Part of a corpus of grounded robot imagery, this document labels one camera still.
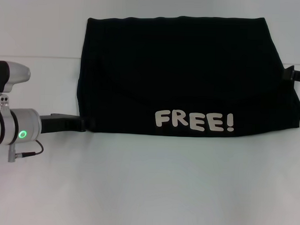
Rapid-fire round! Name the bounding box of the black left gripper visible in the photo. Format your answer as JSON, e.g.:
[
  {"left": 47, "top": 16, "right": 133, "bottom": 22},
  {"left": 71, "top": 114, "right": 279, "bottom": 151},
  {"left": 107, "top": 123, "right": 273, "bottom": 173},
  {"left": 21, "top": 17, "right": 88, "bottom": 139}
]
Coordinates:
[{"left": 39, "top": 112, "right": 89, "bottom": 136}]

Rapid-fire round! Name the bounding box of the black t-shirt with white print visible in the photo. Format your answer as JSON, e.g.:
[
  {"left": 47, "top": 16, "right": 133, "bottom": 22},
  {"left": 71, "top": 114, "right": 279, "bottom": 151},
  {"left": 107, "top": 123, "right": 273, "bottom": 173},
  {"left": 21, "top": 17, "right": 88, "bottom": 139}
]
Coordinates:
[{"left": 74, "top": 11, "right": 300, "bottom": 142}]

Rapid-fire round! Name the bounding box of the left wrist cable with plug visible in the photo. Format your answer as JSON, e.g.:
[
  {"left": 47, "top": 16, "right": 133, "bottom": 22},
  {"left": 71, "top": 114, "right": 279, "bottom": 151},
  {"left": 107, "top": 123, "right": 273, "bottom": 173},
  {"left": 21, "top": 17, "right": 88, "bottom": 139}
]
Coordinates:
[{"left": 7, "top": 140, "right": 45, "bottom": 164}]

